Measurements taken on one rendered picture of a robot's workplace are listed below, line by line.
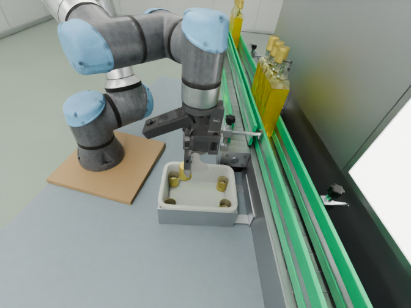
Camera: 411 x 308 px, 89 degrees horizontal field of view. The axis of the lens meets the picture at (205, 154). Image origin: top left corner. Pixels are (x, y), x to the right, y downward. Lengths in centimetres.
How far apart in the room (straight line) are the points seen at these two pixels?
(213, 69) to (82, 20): 20
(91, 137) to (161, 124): 31
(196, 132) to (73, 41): 25
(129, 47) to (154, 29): 6
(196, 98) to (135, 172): 44
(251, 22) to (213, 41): 634
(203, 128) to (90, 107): 35
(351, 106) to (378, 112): 8
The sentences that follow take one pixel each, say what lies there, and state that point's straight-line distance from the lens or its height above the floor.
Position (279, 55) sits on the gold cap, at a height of 114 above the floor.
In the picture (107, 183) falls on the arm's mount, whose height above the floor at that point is 77.
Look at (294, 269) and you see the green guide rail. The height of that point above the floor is 91.
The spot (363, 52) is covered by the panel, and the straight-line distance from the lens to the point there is 64.
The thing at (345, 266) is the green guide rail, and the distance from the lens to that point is 49.
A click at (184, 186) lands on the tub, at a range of 71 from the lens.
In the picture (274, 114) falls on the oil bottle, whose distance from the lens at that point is 74.
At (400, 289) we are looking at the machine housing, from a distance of 59.
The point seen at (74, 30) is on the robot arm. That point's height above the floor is 124.
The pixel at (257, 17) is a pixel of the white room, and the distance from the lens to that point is 671.
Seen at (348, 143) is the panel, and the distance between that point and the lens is 61.
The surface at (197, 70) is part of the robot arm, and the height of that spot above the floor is 119.
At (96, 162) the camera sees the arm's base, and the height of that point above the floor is 81.
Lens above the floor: 133
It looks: 43 degrees down
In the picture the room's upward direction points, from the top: 8 degrees clockwise
